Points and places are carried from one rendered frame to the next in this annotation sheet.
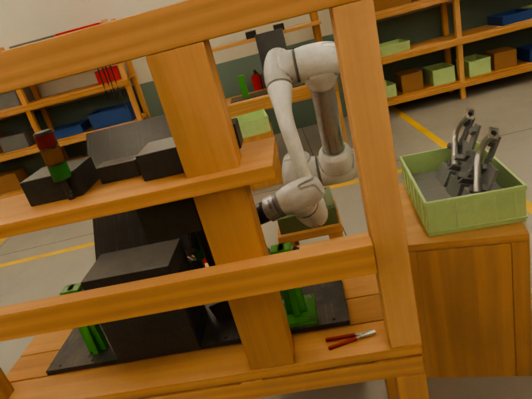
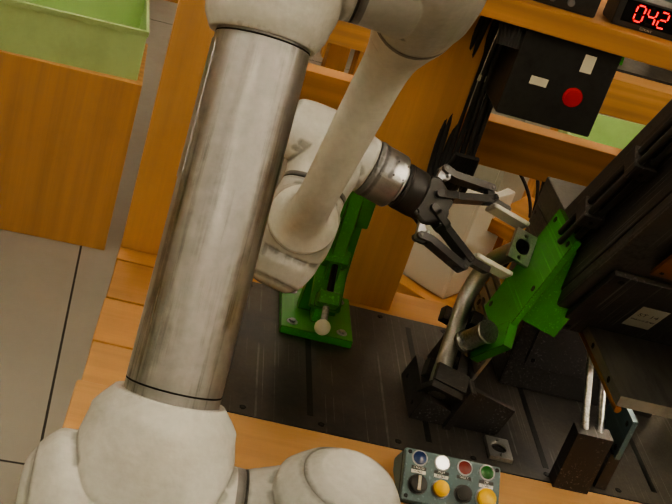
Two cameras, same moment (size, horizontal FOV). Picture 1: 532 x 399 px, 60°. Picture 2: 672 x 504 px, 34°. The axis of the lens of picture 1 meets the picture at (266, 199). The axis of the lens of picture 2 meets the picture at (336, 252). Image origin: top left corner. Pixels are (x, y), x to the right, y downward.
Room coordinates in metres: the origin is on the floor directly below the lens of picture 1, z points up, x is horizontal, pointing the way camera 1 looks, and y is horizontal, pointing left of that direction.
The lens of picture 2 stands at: (2.97, -0.57, 1.87)
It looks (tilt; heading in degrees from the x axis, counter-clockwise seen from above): 25 degrees down; 161
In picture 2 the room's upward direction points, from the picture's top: 18 degrees clockwise
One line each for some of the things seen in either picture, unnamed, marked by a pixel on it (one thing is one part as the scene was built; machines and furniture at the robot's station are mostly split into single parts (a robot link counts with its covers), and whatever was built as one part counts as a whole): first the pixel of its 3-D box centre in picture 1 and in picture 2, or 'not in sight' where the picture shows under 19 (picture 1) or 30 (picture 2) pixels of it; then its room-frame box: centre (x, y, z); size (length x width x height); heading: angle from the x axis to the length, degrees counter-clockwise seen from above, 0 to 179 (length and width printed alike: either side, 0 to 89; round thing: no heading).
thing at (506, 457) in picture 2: not in sight; (498, 449); (1.64, 0.25, 0.90); 0.06 x 0.04 x 0.01; 171
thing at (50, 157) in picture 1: (52, 155); not in sight; (1.21, 0.51, 1.67); 0.05 x 0.05 x 0.05
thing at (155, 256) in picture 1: (150, 299); (598, 298); (1.37, 0.48, 1.07); 0.30 x 0.18 x 0.34; 82
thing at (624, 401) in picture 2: not in sight; (630, 344); (1.60, 0.42, 1.11); 0.39 x 0.16 x 0.03; 172
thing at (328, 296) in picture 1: (201, 310); (521, 409); (1.49, 0.35, 0.89); 1.10 x 0.42 x 0.02; 82
